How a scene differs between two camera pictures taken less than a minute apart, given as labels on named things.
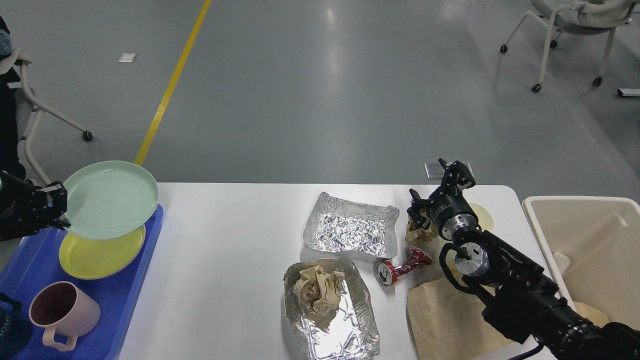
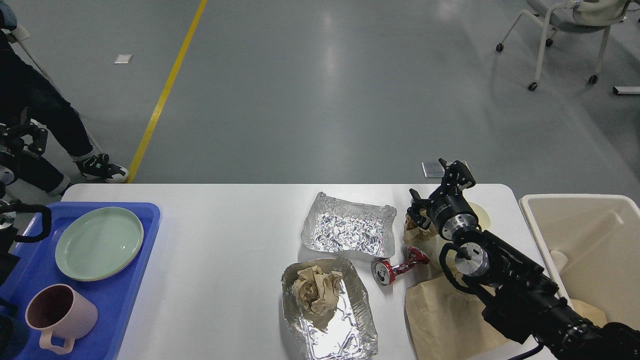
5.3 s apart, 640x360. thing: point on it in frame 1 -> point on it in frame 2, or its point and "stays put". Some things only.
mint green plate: [109, 199] -> [98, 243]
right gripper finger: [418, 206] stays put
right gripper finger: [457, 177] stays put
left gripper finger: [59, 223] -> [39, 135]
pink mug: [61, 304] stays put
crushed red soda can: [386, 274] stays put
